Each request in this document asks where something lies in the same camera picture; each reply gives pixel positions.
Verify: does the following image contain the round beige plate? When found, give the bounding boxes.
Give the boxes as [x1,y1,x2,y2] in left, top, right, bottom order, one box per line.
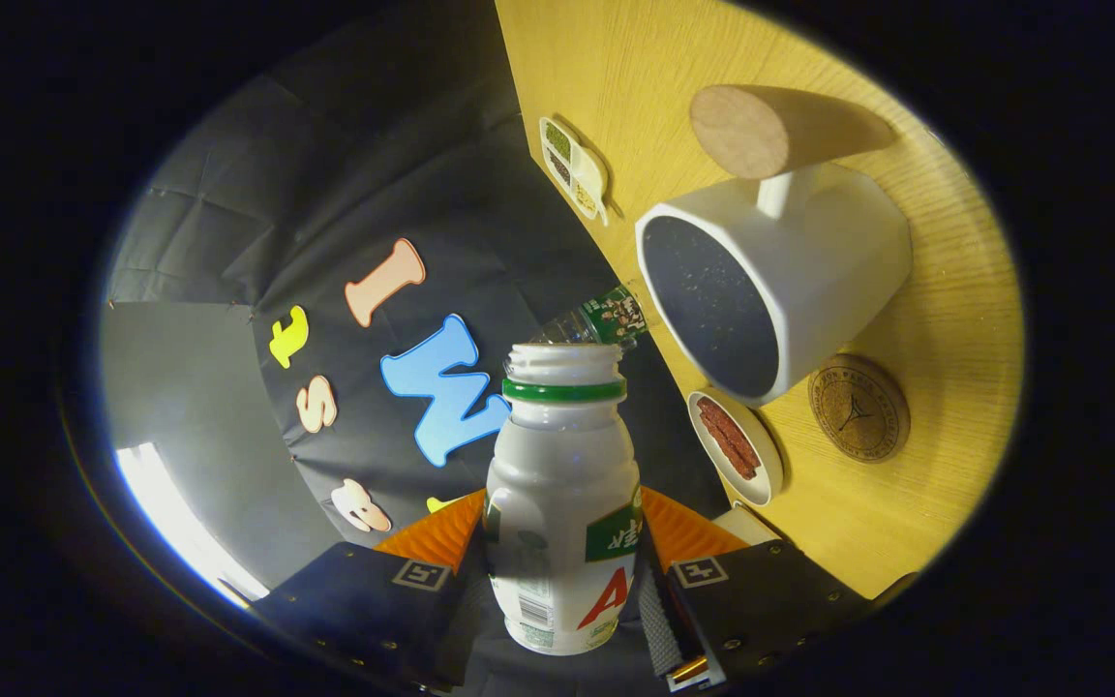
[687,388,785,508]

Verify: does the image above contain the round cork coaster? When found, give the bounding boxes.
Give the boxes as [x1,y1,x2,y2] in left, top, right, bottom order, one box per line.
[807,353,911,464]

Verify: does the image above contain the white divided dish of beans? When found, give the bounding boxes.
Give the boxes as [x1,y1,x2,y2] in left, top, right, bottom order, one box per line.
[538,116,610,226]

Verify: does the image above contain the ceiling light panel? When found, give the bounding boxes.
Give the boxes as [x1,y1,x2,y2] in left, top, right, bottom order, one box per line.
[115,442,271,603]

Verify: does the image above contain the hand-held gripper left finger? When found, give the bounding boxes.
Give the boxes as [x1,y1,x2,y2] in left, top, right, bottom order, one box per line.
[253,489,491,693]

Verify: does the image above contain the black backdrop cloth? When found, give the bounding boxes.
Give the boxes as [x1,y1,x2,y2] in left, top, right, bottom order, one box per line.
[103,0,733,697]

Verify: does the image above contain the white juice bottle green label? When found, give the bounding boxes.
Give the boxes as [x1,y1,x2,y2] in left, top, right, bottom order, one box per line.
[483,344,643,657]

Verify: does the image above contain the red meat strips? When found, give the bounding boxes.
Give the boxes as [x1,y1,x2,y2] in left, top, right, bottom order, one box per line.
[696,397,763,481]

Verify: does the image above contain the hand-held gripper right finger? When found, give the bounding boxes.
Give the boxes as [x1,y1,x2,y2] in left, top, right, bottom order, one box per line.
[635,486,919,693]

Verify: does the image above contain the white cup with wooden handle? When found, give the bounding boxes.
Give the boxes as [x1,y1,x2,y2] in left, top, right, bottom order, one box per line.
[635,84,914,408]

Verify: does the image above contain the clear plastic water bottle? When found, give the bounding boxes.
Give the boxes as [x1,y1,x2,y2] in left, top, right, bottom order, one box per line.
[530,286,650,351]

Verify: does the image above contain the cream toaster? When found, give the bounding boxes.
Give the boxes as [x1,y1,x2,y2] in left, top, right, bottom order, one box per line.
[710,503,781,549]

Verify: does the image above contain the wooden table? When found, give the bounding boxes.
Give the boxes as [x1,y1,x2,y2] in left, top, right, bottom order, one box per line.
[495,0,1025,601]

